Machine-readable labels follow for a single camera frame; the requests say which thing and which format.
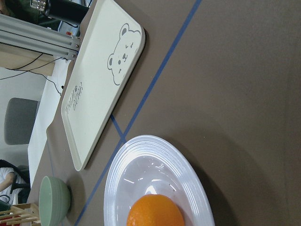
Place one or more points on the white ribbed plate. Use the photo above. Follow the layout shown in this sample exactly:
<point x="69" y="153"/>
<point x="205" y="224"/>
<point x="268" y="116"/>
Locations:
<point x="148" y="164"/>

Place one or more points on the orange fruit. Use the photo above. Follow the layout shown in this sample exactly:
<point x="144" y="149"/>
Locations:
<point x="155" y="210"/>

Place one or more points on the cream bear tray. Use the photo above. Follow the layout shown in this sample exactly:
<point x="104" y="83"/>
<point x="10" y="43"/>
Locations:
<point x="109" y="51"/>

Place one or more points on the green bowl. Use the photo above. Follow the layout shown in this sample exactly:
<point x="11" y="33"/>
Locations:
<point x="54" y="201"/>

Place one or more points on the black bottle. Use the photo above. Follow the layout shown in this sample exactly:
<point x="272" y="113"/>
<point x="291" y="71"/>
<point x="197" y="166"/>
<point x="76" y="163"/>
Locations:
<point x="64" y="10"/>

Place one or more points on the wooden mug rack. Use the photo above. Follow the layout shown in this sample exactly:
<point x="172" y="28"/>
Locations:
<point x="20" y="215"/>

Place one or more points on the aluminium frame post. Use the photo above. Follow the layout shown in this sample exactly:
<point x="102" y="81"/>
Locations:
<point x="22" y="34"/>

